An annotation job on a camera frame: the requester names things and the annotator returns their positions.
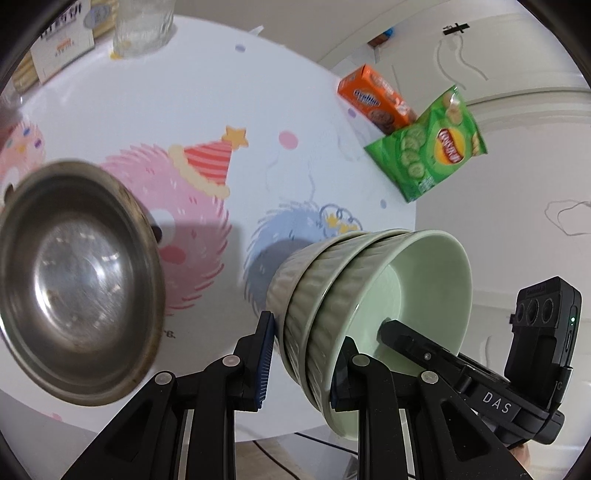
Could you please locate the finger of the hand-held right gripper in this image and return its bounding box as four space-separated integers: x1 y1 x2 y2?
378 318 469 386

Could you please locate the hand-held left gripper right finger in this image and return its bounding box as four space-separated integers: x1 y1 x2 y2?
329 336 532 480

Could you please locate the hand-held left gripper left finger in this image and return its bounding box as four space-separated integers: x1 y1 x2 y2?
62 311 278 480

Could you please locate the pale green ribbed bowl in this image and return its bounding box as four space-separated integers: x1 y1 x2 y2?
300 229 474 439
266 231 370 384
281 231 416 402

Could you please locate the large stainless steel bowl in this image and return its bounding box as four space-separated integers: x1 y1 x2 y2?
0 159 166 407

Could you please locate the green potato chips bag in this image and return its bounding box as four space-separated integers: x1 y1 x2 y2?
364 84 488 204

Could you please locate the orange cookie box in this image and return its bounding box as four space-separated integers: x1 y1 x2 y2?
337 64 419 136

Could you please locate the printed cartoon tablecloth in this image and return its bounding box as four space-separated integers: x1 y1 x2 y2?
0 14 419 444

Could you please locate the clear plastic cup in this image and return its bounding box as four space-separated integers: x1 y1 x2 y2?
112 0 175 59

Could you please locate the clear biscuit package white label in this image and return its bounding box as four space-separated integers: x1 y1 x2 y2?
11 0 116 90

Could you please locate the black cable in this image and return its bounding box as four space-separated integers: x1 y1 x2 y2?
240 431 361 480

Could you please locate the grey cord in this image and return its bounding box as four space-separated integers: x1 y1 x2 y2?
544 198 591 237

